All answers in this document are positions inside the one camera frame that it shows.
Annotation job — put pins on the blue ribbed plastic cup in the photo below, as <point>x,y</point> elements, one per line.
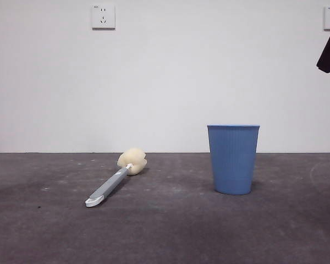
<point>233,162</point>

